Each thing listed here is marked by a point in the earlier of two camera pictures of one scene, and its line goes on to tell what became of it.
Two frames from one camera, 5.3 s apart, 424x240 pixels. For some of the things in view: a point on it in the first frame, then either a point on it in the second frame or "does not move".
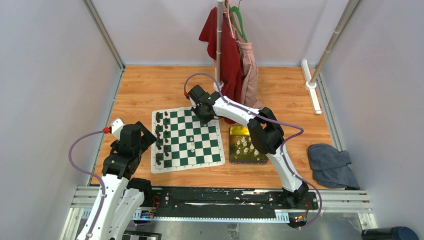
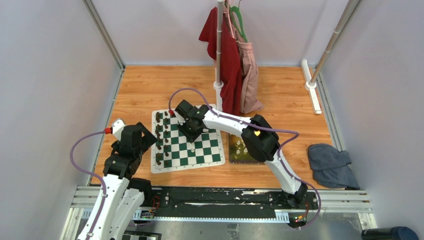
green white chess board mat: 183,141 does not move
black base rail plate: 228,201 does not move
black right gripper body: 203,117 to 189,130
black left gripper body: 147,139 does not move
